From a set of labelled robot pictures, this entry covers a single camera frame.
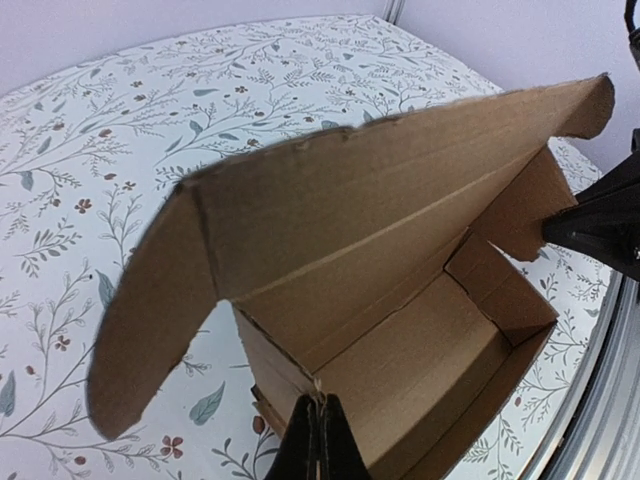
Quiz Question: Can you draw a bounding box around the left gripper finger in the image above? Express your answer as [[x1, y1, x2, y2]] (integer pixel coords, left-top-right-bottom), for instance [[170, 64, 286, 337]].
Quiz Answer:
[[265, 394, 371, 480]]

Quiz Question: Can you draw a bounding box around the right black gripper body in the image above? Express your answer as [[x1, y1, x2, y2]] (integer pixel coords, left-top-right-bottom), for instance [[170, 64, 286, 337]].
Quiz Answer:
[[593, 128, 639, 282]]

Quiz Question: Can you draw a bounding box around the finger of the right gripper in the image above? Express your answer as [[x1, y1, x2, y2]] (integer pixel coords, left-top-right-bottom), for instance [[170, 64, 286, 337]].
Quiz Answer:
[[542, 151, 639, 245]]

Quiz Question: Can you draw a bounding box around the brown cardboard paper box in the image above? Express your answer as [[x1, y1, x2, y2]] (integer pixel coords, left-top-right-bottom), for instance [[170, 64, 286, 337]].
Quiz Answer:
[[86, 75, 614, 479]]

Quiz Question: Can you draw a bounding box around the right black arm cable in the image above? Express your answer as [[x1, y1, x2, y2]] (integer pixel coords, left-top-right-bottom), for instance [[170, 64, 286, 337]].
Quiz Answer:
[[623, 0, 640, 49]]

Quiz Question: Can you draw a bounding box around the aluminium front rail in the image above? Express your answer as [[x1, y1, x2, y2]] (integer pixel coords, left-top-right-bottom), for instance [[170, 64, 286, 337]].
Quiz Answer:
[[521, 272, 639, 480]]

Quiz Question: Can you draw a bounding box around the left aluminium frame post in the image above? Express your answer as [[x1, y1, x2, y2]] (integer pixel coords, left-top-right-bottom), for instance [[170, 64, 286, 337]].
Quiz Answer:
[[382, 0, 406, 25]]

